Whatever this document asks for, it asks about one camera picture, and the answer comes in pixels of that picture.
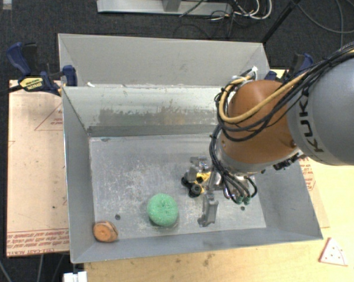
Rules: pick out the grey metal bin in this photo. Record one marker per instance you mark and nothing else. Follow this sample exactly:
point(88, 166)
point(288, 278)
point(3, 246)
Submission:
point(129, 169)

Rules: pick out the pale triangular sanding sheet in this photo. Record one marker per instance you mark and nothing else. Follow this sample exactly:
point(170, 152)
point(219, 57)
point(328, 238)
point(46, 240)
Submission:
point(333, 253)

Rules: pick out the green round scrubber sponge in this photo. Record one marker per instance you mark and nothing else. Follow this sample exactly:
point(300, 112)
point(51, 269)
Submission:
point(162, 209)

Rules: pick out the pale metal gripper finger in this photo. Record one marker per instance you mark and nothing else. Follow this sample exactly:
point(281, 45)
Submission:
point(209, 212)
point(192, 172)

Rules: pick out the small white piece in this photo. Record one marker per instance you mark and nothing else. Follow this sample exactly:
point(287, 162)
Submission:
point(90, 84)

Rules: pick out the orange-brown round disc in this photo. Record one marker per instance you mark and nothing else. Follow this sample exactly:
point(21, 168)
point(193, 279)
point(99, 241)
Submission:
point(104, 231)

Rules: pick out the yellow and black toy vehicle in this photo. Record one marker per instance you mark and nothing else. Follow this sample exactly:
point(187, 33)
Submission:
point(196, 189)

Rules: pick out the brown cardboard board red print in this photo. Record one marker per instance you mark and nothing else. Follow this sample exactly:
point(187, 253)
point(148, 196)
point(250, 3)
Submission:
point(35, 163)

